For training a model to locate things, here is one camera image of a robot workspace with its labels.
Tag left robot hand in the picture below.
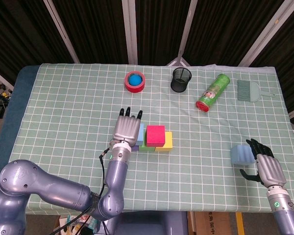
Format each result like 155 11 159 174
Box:
114 107 143 147

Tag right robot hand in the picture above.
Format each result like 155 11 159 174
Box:
239 138 287 189

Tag light blue foam cube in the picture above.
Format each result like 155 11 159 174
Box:
230 144 256 166
136 123 145 145

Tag green foam cube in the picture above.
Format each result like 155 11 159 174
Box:
138 129 156 152

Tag pink foam cube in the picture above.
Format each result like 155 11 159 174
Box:
146 125 166 147

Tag yellow foam cube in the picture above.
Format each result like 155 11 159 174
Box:
154 131 173 152

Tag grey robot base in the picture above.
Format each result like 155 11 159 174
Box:
105 211 189 235

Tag red tape roll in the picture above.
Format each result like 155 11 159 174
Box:
123 71 147 94

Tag blue ball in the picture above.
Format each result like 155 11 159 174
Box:
128 74 142 87

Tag green checkered tablecloth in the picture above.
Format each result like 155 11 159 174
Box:
3 63 294 217

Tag black mesh pen holder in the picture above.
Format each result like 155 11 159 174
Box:
171 67 193 93

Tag brown cardboard box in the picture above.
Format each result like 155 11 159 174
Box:
188 211 238 235

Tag green chips can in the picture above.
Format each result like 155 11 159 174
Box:
195 74 231 113

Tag colourful printed bag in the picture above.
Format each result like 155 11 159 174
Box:
53 214 103 235

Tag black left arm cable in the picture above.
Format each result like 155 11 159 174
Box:
53 146 113 233

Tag tangled black cables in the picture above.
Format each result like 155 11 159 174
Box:
0 84 13 103

